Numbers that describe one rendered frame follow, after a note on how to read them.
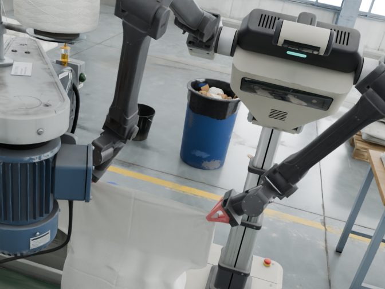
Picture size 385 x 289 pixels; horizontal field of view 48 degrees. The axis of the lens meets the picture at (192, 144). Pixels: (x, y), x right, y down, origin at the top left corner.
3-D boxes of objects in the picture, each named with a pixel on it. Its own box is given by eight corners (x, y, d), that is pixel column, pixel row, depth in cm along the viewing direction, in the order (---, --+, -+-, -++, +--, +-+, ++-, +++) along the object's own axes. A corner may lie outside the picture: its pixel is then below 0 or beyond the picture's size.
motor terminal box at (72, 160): (90, 187, 98) (94, 142, 93) (90, 214, 89) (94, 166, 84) (53, 185, 96) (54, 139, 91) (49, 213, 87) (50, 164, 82)
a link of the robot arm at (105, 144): (140, 125, 117) (115, 109, 118) (120, 137, 107) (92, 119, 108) (124, 159, 122) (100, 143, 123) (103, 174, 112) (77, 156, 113)
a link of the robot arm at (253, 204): (300, 186, 113) (278, 161, 114) (292, 198, 102) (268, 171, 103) (267, 213, 117) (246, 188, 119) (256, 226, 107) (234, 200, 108)
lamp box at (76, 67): (83, 88, 137) (85, 61, 133) (77, 92, 133) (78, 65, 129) (62, 83, 138) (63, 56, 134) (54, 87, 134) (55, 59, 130)
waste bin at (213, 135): (232, 152, 394) (248, 86, 366) (224, 179, 349) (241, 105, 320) (183, 139, 401) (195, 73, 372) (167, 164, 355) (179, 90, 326)
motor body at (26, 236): (70, 227, 101) (74, 133, 90) (34, 270, 87) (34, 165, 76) (11, 210, 103) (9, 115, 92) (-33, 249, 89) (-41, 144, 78)
